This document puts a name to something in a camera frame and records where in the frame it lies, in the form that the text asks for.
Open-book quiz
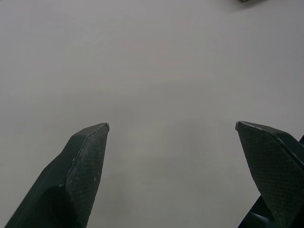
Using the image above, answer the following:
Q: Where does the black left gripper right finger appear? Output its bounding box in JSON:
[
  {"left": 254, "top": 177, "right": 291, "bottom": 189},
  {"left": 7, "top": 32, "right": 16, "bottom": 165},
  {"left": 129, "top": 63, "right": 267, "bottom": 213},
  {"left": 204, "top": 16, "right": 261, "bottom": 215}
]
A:
[{"left": 235, "top": 121, "right": 304, "bottom": 228}]

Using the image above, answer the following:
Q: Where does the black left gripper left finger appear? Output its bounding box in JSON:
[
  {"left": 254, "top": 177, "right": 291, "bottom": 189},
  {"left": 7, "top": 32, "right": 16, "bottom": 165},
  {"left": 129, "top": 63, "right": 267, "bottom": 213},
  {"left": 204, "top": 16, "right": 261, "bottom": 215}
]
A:
[{"left": 4, "top": 122, "right": 110, "bottom": 228}]

